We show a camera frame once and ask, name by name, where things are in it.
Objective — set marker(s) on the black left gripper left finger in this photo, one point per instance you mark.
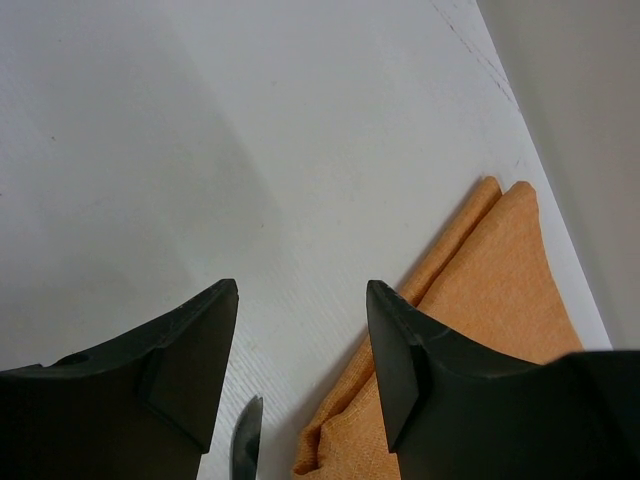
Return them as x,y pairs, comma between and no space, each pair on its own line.
178,360

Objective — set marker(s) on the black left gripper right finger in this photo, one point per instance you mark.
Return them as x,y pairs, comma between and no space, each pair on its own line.
442,392

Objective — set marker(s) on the black plastic knife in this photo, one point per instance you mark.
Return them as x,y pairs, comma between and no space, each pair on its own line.
245,443

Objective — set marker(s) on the orange cloth placemat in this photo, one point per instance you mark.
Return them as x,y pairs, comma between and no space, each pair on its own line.
488,278

